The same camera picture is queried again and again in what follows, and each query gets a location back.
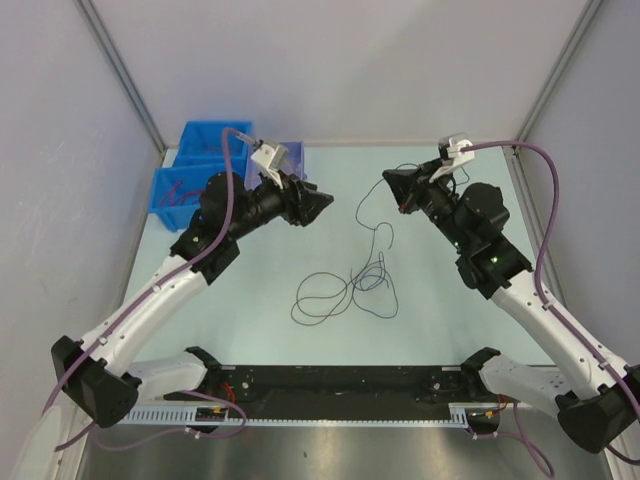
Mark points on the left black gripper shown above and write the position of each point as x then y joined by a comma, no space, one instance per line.
291,195

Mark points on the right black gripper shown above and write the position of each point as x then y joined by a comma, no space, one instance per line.
407,183

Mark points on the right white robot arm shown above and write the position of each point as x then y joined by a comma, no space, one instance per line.
594,391

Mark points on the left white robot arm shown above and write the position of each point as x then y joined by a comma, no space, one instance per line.
99,372

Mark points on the lavender plastic tray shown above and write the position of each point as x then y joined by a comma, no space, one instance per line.
293,164

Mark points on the rear blue plastic bin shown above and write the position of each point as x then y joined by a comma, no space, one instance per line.
201,140

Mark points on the blue plastic bin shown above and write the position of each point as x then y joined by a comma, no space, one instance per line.
201,140
175,193

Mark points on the front blue plastic bin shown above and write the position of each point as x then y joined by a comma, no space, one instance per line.
175,193

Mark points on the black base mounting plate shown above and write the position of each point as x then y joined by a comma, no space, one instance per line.
347,393

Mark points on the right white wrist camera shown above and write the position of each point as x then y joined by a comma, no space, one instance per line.
455,152

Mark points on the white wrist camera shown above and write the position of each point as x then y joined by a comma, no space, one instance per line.
455,152
268,157

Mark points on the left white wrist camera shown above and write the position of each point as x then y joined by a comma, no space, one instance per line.
268,157

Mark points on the grey slotted cable duct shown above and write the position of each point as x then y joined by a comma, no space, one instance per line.
455,417

